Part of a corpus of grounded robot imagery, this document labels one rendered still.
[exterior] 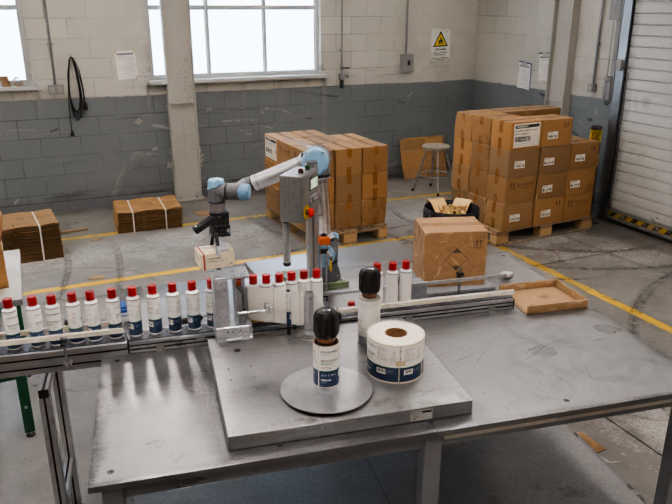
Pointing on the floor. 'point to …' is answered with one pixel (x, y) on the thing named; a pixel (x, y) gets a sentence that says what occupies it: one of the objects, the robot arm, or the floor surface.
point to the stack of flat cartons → (32, 235)
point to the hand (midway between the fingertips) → (214, 253)
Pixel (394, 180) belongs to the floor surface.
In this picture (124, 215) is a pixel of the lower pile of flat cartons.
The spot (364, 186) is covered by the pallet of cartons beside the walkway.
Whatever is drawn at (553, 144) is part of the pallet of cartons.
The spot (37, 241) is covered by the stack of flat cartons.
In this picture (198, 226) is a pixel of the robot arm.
